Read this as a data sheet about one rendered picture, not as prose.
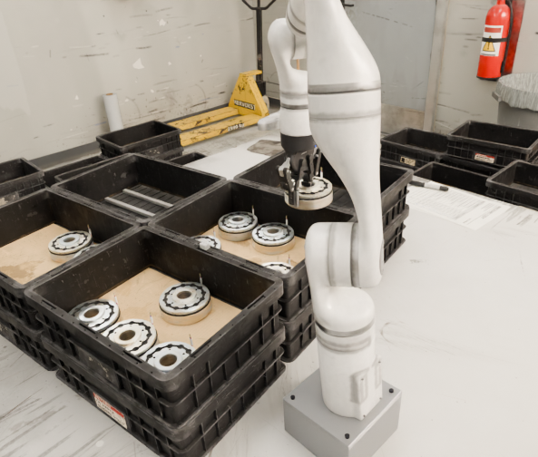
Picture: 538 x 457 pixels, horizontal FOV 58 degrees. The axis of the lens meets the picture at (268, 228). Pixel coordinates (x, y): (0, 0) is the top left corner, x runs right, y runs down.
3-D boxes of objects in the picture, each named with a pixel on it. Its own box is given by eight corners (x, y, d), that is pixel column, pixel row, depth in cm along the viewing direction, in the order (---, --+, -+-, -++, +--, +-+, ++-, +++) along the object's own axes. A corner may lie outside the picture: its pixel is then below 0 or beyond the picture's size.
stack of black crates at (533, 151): (533, 214, 263) (554, 132, 240) (506, 238, 244) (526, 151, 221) (460, 192, 290) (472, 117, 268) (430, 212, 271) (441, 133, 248)
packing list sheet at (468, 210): (513, 206, 157) (513, 204, 157) (479, 232, 144) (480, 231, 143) (423, 179, 178) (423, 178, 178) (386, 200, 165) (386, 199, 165)
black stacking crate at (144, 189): (232, 217, 137) (229, 179, 131) (152, 267, 117) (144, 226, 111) (141, 187, 158) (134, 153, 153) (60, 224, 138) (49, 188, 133)
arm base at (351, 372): (387, 391, 82) (386, 313, 74) (355, 426, 77) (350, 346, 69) (344, 366, 88) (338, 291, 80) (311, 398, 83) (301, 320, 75)
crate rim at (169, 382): (288, 290, 90) (287, 280, 89) (168, 396, 70) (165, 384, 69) (145, 233, 112) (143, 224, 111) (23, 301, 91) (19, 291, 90)
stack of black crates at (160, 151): (165, 185, 322) (154, 119, 300) (192, 199, 302) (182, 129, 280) (111, 206, 299) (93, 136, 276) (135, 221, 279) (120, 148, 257)
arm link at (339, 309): (297, 243, 64) (308, 341, 73) (369, 244, 62) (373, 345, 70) (309, 210, 72) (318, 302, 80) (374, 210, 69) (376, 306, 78)
